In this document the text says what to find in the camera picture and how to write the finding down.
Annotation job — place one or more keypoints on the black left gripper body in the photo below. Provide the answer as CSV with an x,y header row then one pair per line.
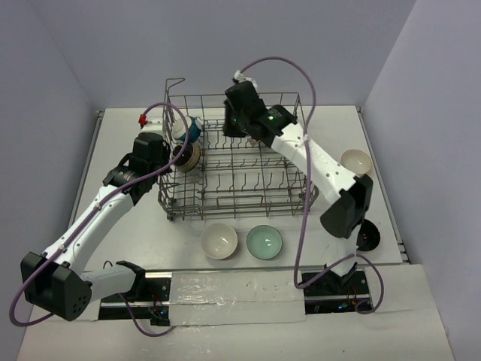
x,y
165,155

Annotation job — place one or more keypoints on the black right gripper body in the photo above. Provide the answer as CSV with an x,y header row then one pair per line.
x,y
234,124

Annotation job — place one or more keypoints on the brown rimmed cream bowl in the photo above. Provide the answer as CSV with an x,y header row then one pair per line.
x,y
189,158

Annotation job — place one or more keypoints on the white ceramic bowl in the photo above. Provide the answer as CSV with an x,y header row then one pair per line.
x,y
219,241

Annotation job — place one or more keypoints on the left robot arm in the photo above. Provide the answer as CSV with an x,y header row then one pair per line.
x,y
56,280

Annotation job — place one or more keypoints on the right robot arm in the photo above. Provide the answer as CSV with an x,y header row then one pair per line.
x,y
347,194

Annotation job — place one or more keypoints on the white bowl orange rim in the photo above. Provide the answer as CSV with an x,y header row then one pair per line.
x,y
356,161

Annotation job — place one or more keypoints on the light green ceramic bowl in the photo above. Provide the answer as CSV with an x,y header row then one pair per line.
x,y
264,242

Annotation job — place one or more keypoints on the black ceramic bowl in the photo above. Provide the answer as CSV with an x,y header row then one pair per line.
x,y
368,237

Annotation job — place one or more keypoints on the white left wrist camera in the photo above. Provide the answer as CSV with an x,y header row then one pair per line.
x,y
153,125

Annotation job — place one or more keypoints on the grey wire dish rack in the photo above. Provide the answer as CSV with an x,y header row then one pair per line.
x,y
235,177

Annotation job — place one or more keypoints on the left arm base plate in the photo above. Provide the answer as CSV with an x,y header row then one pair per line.
x,y
151,304

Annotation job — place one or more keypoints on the aluminium mounting rail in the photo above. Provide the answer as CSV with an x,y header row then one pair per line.
x,y
258,274

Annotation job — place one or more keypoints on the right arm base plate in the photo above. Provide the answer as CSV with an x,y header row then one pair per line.
x,y
331,294

